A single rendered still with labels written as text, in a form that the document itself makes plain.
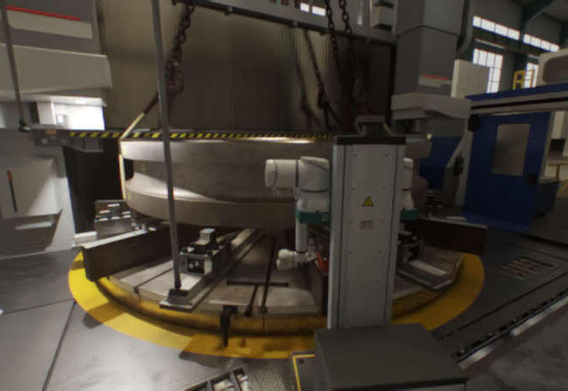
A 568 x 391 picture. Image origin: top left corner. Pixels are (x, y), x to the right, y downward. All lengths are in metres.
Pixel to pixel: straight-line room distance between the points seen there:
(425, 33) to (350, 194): 5.66
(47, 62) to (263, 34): 3.84
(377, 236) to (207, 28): 5.07
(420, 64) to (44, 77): 5.91
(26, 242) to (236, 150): 4.01
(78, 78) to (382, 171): 3.04
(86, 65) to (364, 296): 3.26
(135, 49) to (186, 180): 2.87
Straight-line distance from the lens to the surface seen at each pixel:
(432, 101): 6.18
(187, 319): 3.06
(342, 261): 1.50
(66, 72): 3.62
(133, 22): 5.73
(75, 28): 4.14
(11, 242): 5.95
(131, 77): 5.51
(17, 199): 5.36
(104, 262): 3.62
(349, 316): 1.67
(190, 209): 3.19
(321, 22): 6.87
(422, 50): 6.72
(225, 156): 2.89
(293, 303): 2.71
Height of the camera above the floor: 1.76
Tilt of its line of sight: 11 degrees down
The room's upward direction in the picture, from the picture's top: straight up
